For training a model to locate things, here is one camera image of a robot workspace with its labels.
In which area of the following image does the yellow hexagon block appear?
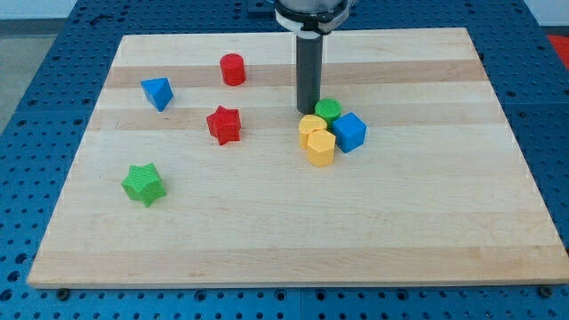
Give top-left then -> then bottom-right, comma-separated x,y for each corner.
307,130 -> 336,167

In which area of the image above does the red star block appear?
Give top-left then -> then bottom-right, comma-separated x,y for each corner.
206,106 -> 241,146

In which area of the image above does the green cylinder block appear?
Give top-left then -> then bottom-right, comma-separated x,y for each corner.
315,98 -> 342,129

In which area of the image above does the blue triangle block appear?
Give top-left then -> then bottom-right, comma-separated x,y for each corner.
140,77 -> 173,112

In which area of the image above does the wooden board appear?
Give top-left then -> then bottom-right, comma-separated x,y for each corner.
28,28 -> 568,289

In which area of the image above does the blue cube block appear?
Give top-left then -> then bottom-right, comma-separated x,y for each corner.
332,113 -> 367,153

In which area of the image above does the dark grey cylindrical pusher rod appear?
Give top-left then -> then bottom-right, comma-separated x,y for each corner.
296,36 -> 323,115

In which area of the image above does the red cylinder block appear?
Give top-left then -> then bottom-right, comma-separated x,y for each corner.
220,53 -> 246,86

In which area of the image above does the green star block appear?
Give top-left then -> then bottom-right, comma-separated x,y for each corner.
121,163 -> 166,207

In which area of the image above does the yellow cylinder block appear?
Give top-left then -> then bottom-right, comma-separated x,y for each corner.
298,115 -> 327,149

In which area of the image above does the red object at right edge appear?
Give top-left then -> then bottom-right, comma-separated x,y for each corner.
548,35 -> 569,68

